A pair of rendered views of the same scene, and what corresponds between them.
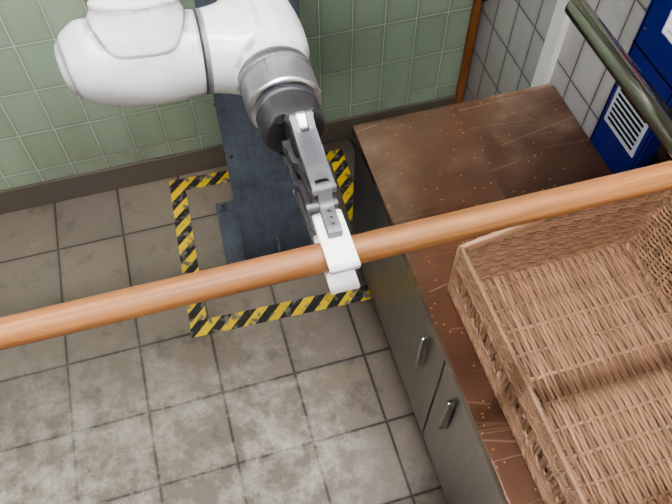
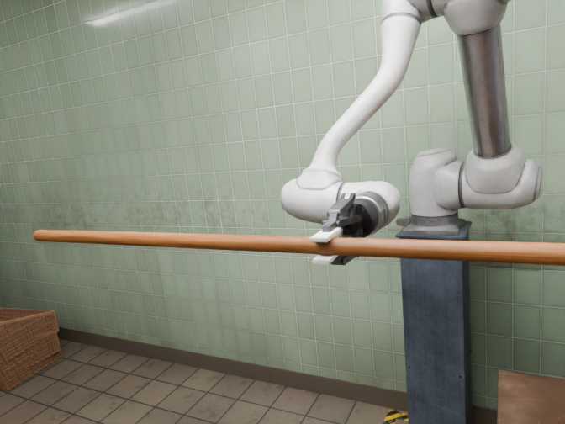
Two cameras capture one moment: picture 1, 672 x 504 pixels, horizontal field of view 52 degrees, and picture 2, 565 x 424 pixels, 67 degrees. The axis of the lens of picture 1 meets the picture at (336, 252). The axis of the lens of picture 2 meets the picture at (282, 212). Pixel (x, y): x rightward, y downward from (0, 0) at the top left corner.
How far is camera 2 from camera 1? 60 cm
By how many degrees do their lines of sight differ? 57
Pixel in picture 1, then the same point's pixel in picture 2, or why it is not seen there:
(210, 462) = not seen: outside the picture
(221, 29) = (350, 186)
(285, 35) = (378, 190)
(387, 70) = not seen: outside the picture
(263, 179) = (430, 398)
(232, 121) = (412, 338)
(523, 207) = (449, 242)
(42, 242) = (300, 409)
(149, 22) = (318, 175)
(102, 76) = (292, 194)
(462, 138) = not seen: outside the picture
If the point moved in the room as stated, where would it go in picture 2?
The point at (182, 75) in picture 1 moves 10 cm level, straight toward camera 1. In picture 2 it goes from (324, 201) to (308, 210)
